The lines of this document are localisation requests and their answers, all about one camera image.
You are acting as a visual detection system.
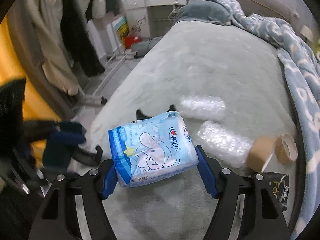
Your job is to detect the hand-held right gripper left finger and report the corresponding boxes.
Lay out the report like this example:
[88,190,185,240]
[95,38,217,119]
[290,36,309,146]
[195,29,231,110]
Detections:
[29,159,119,240]

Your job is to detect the bed with pale grey sheet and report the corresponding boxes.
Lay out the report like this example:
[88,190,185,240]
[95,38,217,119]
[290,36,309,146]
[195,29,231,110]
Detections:
[75,20,300,240]

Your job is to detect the black hanging garment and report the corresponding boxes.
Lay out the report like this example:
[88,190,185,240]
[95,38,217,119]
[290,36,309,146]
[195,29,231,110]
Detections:
[60,0,105,78]

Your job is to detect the grey-blue pillow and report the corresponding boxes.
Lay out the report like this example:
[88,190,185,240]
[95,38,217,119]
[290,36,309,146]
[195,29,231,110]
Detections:
[175,0,233,25]

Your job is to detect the yellow curtain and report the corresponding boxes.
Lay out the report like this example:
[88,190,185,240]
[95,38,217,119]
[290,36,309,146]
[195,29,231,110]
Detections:
[0,12,63,170]

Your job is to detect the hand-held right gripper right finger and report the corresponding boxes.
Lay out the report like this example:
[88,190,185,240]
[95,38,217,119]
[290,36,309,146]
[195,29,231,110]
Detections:
[196,145,290,240]

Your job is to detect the black snack packet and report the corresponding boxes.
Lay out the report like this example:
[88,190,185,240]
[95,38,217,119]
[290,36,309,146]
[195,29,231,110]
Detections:
[262,172,290,212]

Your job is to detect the blue and white fleece blanket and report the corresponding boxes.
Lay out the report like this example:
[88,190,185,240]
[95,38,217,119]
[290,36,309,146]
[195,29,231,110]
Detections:
[199,0,320,240]

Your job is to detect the white dressing desk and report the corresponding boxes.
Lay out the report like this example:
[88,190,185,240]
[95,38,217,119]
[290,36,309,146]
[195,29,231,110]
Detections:
[124,0,189,39]

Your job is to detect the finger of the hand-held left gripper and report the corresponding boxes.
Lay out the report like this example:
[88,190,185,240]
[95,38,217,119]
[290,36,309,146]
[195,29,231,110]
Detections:
[72,145,103,167]
[41,121,87,168]

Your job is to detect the clear bubble wrap piece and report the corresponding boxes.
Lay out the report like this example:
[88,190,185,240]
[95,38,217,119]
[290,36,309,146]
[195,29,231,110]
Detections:
[180,95,225,120]
[196,121,253,168]

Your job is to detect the colourful picture board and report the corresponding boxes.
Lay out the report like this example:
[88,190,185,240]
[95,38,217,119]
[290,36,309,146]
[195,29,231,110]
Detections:
[111,16,130,47]

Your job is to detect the white clothes rack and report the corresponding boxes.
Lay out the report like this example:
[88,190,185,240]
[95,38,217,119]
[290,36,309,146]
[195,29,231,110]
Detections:
[80,50,140,105]

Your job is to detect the grey bag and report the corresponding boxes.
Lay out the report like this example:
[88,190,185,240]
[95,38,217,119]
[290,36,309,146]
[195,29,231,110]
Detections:
[132,36,163,55]

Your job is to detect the blue printed tissue pack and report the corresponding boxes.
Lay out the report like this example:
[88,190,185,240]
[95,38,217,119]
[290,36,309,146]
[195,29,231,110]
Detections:
[108,111,198,188]

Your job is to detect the brown cardboard tube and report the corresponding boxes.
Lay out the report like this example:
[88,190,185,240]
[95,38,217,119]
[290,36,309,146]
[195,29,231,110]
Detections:
[274,133,298,165]
[246,136,277,174]

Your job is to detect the red box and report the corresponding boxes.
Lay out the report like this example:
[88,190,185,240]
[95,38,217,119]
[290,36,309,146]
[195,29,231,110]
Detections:
[124,35,142,49]

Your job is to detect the white lampshade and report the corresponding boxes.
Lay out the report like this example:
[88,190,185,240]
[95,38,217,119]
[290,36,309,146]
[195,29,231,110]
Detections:
[300,25,314,40]

